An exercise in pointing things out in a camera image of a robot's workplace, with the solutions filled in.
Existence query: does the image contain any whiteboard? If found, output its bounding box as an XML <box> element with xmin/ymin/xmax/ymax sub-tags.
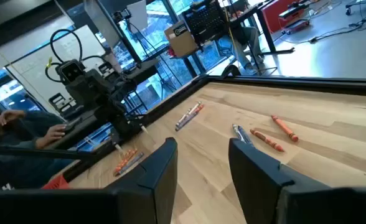
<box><xmin>7</xmin><ymin>24</ymin><xmax>109</xmax><ymax>113</ymax></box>

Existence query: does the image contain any white panel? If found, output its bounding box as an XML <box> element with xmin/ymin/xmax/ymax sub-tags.
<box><xmin>126</xmin><ymin>0</ymin><xmax>149</xmax><ymax>31</ymax></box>

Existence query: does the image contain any person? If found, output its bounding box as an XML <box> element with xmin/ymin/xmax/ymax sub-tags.
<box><xmin>229</xmin><ymin>26</ymin><xmax>265</xmax><ymax>72</ymax></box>
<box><xmin>0</xmin><ymin>105</ymin><xmax>77</xmax><ymax>190</ymax></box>

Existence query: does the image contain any black pegboard crate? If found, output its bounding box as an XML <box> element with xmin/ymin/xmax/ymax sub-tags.
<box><xmin>182</xmin><ymin>0</ymin><xmax>230</xmax><ymax>44</ymax></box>

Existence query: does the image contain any black frame clamp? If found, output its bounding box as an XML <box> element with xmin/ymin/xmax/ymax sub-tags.
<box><xmin>220</xmin><ymin>64</ymin><xmax>242</xmax><ymax>78</ymax></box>

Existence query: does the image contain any cardboard box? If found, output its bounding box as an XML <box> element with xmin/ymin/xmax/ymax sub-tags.
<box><xmin>164</xmin><ymin>20</ymin><xmax>199</xmax><ymax>58</ymax></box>

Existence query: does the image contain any black desk beam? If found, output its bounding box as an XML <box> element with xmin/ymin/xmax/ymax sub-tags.
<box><xmin>0</xmin><ymin>144</ymin><xmax>93</xmax><ymax>162</ymax></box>

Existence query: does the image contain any red black floor equipment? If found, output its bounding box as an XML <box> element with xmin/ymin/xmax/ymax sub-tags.
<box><xmin>278</xmin><ymin>5</ymin><xmax>311</xmax><ymax>35</ymax></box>

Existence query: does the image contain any black floor cable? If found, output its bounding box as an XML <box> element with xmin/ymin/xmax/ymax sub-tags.
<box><xmin>273</xmin><ymin>14</ymin><xmax>366</xmax><ymax>44</ymax></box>

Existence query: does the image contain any blue crayon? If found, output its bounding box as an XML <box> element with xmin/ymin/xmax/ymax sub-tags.
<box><xmin>237</xmin><ymin>125</ymin><xmax>256</xmax><ymax>147</ymax></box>
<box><xmin>174</xmin><ymin>110</ymin><xmax>201</xmax><ymax>132</ymax></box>

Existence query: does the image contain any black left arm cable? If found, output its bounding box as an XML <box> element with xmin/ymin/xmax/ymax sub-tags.
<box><xmin>44</xmin><ymin>29</ymin><xmax>109</xmax><ymax>83</ymax></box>

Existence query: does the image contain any red cabinet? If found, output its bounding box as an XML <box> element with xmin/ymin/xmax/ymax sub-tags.
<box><xmin>261</xmin><ymin>0</ymin><xmax>299</xmax><ymax>34</ymax></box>

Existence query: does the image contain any gray desk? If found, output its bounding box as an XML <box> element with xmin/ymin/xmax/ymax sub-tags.
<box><xmin>44</xmin><ymin>58</ymin><xmax>161</xmax><ymax>150</ymax></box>

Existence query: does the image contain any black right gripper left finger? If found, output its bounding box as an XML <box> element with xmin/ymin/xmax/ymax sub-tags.
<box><xmin>0</xmin><ymin>137</ymin><xmax>179</xmax><ymax>224</ymax></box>

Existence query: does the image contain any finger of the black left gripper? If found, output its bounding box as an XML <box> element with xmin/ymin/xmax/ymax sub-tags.
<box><xmin>113</xmin><ymin>142</ymin><xmax>125</xmax><ymax>157</ymax></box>
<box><xmin>139</xmin><ymin>123</ymin><xmax>156</xmax><ymax>146</ymax></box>

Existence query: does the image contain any person's hand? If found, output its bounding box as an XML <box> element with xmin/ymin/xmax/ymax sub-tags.
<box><xmin>0</xmin><ymin>109</ymin><xmax>27</xmax><ymax>127</ymax></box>
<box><xmin>35</xmin><ymin>123</ymin><xmax>67</xmax><ymax>149</ymax></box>

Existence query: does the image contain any black desk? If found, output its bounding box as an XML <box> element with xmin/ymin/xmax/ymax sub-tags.
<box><xmin>228</xmin><ymin>0</ymin><xmax>296</xmax><ymax>56</ymax></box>

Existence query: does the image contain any black labelled device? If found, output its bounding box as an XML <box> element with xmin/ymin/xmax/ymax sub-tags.
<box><xmin>97</xmin><ymin>61</ymin><xmax>116</xmax><ymax>79</ymax></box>
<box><xmin>48</xmin><ymin>92</ymin><xmax>78</xmax><ymax>121</ymax></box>

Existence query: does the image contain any black camera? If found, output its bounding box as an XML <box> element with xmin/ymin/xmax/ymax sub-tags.
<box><xmin>112</xmin><ymin>8</ymin><xmax>133</xmax><ymax>24</ymax></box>

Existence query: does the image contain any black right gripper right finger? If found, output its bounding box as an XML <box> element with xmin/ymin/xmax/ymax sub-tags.
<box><xmin>228</xmin><ymin>138</ymin><xmax>366</xmax><ymax>224</ymax></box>

